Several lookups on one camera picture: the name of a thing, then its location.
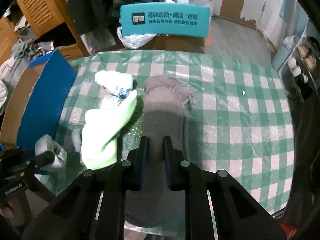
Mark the white crumpled plastic bag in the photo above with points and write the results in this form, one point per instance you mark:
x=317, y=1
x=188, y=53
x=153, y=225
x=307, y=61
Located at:
x=117, y=83

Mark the teal printed box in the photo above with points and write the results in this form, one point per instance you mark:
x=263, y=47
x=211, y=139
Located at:
x=163, y=18

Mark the brown cardboard box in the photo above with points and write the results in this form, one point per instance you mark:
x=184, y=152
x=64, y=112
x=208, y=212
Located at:
x=188, y=44

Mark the small grey sock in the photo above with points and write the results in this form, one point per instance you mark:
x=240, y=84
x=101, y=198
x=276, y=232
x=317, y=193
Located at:
x=47, y=144

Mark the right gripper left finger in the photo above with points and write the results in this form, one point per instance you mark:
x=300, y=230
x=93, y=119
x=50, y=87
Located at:
x=93, y=203

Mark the grey shoe rack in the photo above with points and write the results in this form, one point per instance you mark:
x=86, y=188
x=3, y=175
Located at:
x=300, y=71

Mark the blue cardboard shoe box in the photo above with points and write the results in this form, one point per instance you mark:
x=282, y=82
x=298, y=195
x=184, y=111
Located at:
x=37, y=101

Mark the light green cloth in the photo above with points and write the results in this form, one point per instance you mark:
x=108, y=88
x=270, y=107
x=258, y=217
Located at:
x=100, y=132

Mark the green checked tablecloth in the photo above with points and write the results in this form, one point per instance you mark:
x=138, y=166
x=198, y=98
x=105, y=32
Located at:
x=239, y=117

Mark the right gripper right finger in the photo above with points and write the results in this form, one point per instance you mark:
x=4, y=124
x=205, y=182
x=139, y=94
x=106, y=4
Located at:
x=216, y=205

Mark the white plastic bag under box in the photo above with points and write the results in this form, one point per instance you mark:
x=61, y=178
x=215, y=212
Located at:
x=134, y=41

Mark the long grey sock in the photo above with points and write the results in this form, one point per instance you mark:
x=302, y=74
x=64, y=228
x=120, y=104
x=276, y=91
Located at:
x=165, y=104

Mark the wooden louvered wardrobe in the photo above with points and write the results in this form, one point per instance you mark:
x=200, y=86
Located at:
x=45, y=15

